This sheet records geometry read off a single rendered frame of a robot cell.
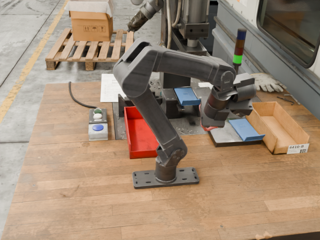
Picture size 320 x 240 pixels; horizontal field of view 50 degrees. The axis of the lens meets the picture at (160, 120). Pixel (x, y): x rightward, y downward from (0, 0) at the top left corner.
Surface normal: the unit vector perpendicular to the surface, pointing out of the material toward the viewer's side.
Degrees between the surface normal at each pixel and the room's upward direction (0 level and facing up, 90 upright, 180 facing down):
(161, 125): 89
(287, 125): 90
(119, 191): 0
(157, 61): 87
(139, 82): 90
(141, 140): 0
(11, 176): 0
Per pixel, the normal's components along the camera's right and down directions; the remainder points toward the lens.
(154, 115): 0.38, 0.47
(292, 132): -0.99, 0.06
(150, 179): 0.03, -0.86
